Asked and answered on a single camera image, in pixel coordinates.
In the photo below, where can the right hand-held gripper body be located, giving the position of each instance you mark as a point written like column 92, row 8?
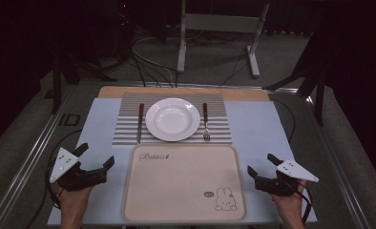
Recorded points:
column 281, row 186

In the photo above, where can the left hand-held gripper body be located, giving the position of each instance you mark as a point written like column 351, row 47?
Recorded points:
column 81, row 178

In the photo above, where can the person's right hand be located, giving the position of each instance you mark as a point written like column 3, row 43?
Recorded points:
column 290, row 205

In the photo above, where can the person's left hand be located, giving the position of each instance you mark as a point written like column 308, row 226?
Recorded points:
column 74, row 203

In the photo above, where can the grey striped placemat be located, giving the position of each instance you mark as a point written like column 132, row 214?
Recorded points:
column 125, row 133

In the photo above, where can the black stand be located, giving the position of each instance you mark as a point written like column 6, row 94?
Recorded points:
column 56, row 89
column 319, row 101

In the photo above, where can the beige mat with rabbit print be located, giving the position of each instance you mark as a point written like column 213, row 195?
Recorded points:
column 176, row 184

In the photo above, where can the white round plate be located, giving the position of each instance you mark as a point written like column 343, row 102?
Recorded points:
column 172, row 119

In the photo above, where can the grey metal stand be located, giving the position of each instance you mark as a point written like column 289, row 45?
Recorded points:
column 221, row 24

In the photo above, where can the aluminium floor rail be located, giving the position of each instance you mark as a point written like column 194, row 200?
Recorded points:
column 335, row 165
column 30, row 159

